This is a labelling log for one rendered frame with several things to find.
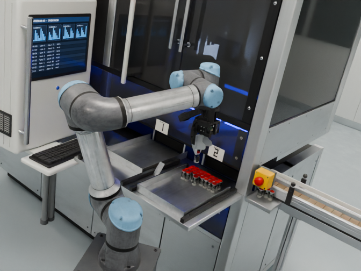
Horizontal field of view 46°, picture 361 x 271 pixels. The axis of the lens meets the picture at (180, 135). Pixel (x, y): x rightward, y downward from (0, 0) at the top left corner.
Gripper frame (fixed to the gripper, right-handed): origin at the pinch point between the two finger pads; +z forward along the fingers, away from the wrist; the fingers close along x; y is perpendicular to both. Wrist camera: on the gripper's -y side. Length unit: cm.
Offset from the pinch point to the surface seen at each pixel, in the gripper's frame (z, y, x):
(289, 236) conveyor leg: 46, 32, 39
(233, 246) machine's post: 57, 10, 27
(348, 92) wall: 84, -59, 487
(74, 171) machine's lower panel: 60, -107, 29
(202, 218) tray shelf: 25.8, 9.3, -4.6
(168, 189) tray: 24.2, -13.2, 1.9
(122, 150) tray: 22, -51, 13
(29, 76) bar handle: -16, -79, -20
